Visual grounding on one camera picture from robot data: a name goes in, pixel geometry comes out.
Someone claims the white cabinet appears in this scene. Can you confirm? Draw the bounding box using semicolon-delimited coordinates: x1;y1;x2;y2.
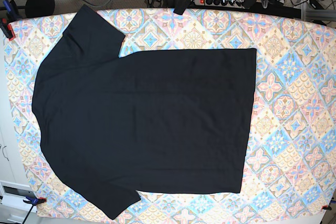
1;33;40;223

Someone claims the black T-shirt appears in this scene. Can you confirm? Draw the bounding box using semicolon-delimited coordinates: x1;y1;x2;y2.
31;6;257;219

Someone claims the round black stand base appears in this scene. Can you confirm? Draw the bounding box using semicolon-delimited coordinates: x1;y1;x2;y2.
25;0;55;18

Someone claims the blue clamp lower left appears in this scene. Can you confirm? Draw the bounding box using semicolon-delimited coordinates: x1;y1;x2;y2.
22;196;47;224

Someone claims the blue clamp upper left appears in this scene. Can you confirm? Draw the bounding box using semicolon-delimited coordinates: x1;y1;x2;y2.
1;0;16;41

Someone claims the white power strip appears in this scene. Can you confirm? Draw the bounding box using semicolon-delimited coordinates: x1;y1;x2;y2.
194;0;243;8

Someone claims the orange clamp lower right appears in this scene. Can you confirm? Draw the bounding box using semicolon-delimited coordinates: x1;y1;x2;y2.
322;206;332;210

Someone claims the blue clamp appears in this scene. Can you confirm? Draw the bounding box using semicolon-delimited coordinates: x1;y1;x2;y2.
22;196;47;224
1;0;16;41

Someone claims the patterned tablecloth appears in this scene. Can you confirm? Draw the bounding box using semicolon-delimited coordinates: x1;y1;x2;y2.
4;8;335;223

